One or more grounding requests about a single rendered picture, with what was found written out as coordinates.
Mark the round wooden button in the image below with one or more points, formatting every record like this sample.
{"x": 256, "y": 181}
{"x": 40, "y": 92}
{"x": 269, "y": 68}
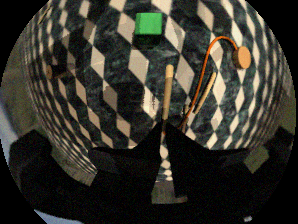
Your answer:
{"x": 241, "y": 57}

